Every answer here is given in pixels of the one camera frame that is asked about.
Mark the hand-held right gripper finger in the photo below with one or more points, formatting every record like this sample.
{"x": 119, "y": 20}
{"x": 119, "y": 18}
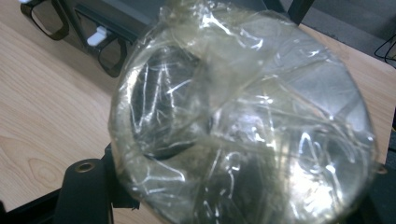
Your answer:
{"x": 116, "y": 193}

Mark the amber jar with lid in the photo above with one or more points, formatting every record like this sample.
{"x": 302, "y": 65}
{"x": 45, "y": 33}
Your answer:
{"x": 243, "y": 124}

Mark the black metal corner rack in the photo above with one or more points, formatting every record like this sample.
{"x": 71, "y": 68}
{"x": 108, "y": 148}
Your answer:
{"x": 109, "y": 14}

